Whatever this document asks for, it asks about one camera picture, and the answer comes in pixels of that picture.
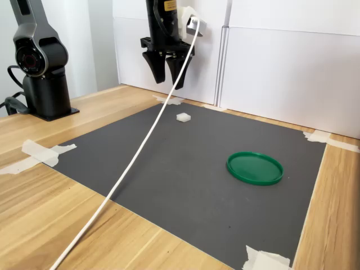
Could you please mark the small white plastic terminal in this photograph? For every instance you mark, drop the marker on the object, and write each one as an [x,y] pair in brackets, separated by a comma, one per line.
[183,117]

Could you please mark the round green lid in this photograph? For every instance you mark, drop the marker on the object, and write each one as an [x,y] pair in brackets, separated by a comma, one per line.
[254,168]

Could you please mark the white tape corner piece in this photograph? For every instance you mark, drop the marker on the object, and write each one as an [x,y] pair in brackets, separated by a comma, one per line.
[46,152]
[264,260]
[168,100]
[317,136]

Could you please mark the clear partition joining strip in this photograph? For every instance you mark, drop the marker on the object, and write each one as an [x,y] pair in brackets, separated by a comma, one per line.
[223,70]

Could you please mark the small white tape piece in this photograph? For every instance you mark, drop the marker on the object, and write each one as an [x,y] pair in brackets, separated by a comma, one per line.
[213,107]

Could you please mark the dark grey mat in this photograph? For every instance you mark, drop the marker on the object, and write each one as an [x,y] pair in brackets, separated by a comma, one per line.
[182,174]

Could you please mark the white tape strip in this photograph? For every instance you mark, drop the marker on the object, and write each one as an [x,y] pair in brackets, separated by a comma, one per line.
[344,146]
[17,166]

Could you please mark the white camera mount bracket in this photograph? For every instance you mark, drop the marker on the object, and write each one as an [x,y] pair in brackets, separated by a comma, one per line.
[182,19]

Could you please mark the small grey camera box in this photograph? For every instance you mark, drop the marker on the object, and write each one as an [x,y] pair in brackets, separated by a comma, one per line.
[194,26]

